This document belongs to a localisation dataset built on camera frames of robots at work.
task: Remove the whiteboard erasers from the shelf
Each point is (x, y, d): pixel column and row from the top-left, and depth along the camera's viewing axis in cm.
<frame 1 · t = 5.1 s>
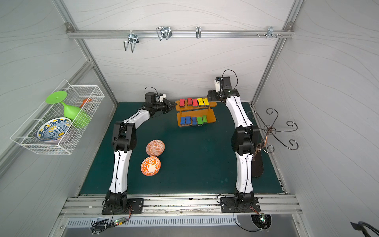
left hand: (177, 103, 100), fingers closed
right hand: (214, 93, 96), fingers open
orange wooden two-tier shelf: (195, 115, 111), point 4 cm above the table
pink eraser leftmost top: (182, 103, 103), point 16 cm above the table
red eraser top: (189, 101, 103), point 16 cm above the table
red eraser top 2: (195, 102, 102), point 16 cm above the table
yellow eraser top: (200, 101, 103), point 16 cm above the table
yellow eraser top 2: (206, 101, 103), point 16 cm above the table
blue eraser bottom: (182, 120, 108), point 3 cm above the table
blue eraser bottom 2: (188, 120, 110), point 2 cm above the table
blue eraser bottom 3: (194, 121, 109), point 3 cm above the table
green eraser bottom: (200, 122, 107), point 3 cm above the table
green eraser bottom 2: (204, 119, 110), point 3 cm above the table
orange geometric pattern bowl: (155, 147, 96), point 2 cm above the table
orange floral pattern bowl: (150, 166, 88), point 2 cm above the table
metal scroll hook stand: (266, 143, 66), point 30 cm above the table

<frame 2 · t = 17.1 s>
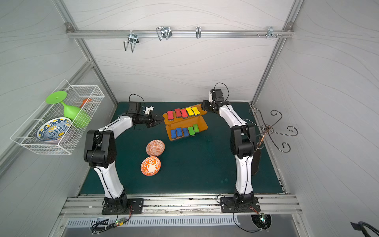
left hand: (164, 119, 92), fingers open
right hand: (204, 104, 100), fingers open
pink eraser leftmost top: (170, 116, 95), point 16 cm above the table
red eraser top: (178, 112, 96), point 16 cm above the table
red eraser top 2: (184, 114, 95), point 16 cm above the table
yellow eraser top: (190, 111, 97), point 16 cm above the table
yellow eraser top 2: (195, 110, 98), point 16 cm above the table
blue eraser bottom: (173, 134, 100), point 4 cm above the table
blue eraser bottom 2: (179, 132, 102), point 3 cm above the table
blue eraser bottom 3: (185, 132, 102), point 3 cm above the table
green eraser bottom: (191, 132, 103), point 2 cm above the table
green eraser bottom 2: (195, 127, 104), point 4 cm above the table
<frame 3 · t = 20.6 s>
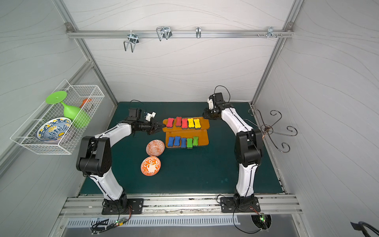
left hand: (164, 126, 89), fingers closed
right hand: (205, 113, 95), fingers open
pink eraser leftmost top: (170, 123, 91), point 16 cm above the table
red eraser top: (178, 123, 91), point 16 cm above the table
red eraser top 2: (184, 125, 89), point 16 cm above the table
yellow eraser top: (191, 123, 90), point 16 cm above the table
yellow eraser top 2: (197, 124, 90), point 16 cm above the table
blue eraser bottom: (170, 141, 98), point 3 cm above the table
blue eraser bottom 2: (177, 140, 97), point 3 cm above the table
blue eraser bottom 3: (183, 142, 97), point 3 cm above the table
green eraser bottom: (189, 143, 96), point 3 cm above the table
green eraser bottom 2: (195, 140, 97), point 3 cm above the table
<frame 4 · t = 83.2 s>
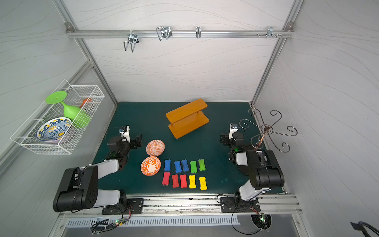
left hand: (134, 135, 91), fingers open
right hand: (230, 131, 95), fingers open
orange wooden two-tier shelf: (187, 118, 98), point 13 cm above the table
pink eraser leftmost top: (166, 176, 84), point 2 cm above the table
red eraser top: (183, 180, 82), point 2 cm above the table
yellow eraser top: (192, 181, 82), point 2 cm above the table
yellow eraser top 2: (203, 184, 80), point 2 cm above the table
blue eraser bottom: (167, 165, 88), point 2 cm above the table
blue eraser bottom 2: (177, 166, 88), point 2 cm above the table
blue eraser bottom 3: (184, 164, 88), point 2 cm above the table
green eraser bottom: (193, 165, 88), point 2 cm above the table
green eraser bottom 2: (202, 164, 88), point 2 cm above the table
